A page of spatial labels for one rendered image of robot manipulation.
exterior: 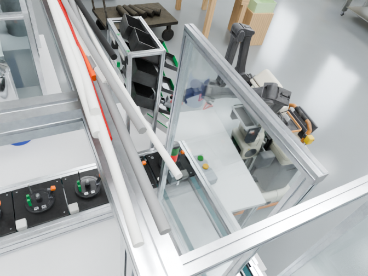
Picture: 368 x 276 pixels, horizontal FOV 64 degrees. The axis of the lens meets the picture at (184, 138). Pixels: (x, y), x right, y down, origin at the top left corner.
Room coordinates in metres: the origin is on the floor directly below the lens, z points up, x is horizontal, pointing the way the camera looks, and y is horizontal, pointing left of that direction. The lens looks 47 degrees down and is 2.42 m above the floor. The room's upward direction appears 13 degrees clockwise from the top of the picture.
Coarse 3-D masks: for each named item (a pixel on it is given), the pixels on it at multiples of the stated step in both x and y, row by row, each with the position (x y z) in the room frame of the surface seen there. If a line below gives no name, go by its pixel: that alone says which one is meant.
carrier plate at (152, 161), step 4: (156, 152) 1.18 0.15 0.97; (148, 156) 1.14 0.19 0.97; (156, 156) 1.15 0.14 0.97; (160, 156) 1.16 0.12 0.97; (148, 160) 1.10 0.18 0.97; (152, 160) 1.11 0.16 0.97; (156, 160) 1.12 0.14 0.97; (148, 164) 1.09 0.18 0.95; (152, 164) 1.08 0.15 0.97; (156, 164) 1.09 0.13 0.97; (152, 168) 1.05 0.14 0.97; (156, 168) 1.06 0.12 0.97; (156, 172) 1.03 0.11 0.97; (156, 176) 1.00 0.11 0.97; (156, 180) 0.99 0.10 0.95
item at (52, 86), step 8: (40, 40) 2.25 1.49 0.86; (40, 48) 2.13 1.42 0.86; (40, 56) 2.01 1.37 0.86; (48, 56) 2.04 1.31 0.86; (48, 64) 1.94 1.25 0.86; (48, 72) 1.83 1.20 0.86; (48, 80) 1.73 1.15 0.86; (56, 80) 1.76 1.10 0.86; (48, 88) 1.65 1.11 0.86; (56, 88) 1.67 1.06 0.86
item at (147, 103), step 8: (136, 88) 1.35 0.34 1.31; (144, 88) 1.37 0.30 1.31; (136, 96) 1.22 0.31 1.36; (144, 96) 1.24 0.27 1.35; (136, 104) 1.22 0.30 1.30; (144, 104) 1.24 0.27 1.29; (152, 104) 1.26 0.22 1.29; (160, 104) 1.37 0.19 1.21; (160, 112) 1.29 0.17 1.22; (168, 112) 1.31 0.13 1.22
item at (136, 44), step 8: (136, 32) 1.34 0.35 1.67; (144, 32) 1.36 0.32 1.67; (128, 40) 1.31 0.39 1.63; (136, 40) 1.24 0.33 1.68; (144, 40) 1.36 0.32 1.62; (136, 48) 1.22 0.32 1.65; (144, 48) 1.23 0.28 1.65; (152, 48) 1.25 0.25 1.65; (144, 56) 1.23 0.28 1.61; (152, 56) 1.25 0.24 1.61; (168, 56) 1.42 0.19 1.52; (168, 64) 1.29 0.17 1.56; (176, 64) 1.37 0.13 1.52
